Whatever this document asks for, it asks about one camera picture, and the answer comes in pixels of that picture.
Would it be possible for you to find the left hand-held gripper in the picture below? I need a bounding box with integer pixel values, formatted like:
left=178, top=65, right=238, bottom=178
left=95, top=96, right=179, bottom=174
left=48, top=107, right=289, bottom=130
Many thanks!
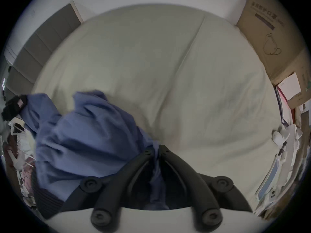
left=1, top=95, right=37, bottom=170

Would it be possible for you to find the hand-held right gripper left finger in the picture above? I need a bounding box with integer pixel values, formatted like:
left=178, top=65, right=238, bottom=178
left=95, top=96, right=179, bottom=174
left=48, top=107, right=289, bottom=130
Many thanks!
left=61, top=147, right=158, bottom=228

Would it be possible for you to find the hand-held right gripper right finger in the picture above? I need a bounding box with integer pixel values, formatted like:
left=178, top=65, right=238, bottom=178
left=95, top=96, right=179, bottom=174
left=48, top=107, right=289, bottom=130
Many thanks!
left=158, top=145, right=253, bottom=227

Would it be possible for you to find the blue shirt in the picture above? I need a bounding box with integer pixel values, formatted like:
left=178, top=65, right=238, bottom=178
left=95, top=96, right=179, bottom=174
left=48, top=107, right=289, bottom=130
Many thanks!
left=21, top=90, right=170, bottom=211

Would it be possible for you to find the grey padded headboard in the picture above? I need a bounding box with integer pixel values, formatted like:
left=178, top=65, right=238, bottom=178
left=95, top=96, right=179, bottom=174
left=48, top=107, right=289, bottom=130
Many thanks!
left=4, top=3, right=82, bottom=99

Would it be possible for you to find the small white rounded device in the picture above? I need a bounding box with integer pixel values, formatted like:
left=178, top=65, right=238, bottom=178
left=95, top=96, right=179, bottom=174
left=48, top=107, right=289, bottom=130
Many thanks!
left=271, top=129, right=291, bottom=145

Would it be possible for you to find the white flat box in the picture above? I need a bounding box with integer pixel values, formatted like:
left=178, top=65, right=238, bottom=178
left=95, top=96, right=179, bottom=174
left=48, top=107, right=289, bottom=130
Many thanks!
left=277, top=72, right=302, bottom=102

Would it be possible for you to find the large brown cardboard carton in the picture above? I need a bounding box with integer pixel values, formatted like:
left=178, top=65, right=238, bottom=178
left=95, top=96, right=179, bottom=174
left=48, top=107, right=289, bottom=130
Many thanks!
left=236, top=0, right=311, bottom=86

